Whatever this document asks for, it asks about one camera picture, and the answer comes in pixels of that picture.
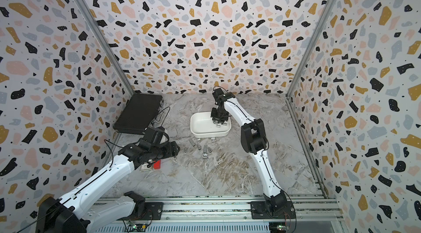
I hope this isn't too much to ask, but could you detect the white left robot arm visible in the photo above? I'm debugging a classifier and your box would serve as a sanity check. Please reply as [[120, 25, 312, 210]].
[[36, 127, 180, 233]]

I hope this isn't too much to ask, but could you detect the red rectangular block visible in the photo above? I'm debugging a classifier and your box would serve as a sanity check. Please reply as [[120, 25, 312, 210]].
[[153, 160, 161, 170]]

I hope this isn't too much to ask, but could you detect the black tool case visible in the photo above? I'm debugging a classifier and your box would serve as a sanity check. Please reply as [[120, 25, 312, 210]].
[[113, 93, 163, 135]]

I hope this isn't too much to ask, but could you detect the white plastic storage box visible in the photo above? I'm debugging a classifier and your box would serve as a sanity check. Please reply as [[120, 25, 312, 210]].
[[190, 112, 231, 139]]

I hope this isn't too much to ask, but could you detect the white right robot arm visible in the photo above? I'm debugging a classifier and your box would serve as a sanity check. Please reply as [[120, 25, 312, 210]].
[[210, 87, 289, 217]]

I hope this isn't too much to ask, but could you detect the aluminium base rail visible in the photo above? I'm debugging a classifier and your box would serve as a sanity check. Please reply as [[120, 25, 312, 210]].
[[98, 195, 348, 233]]

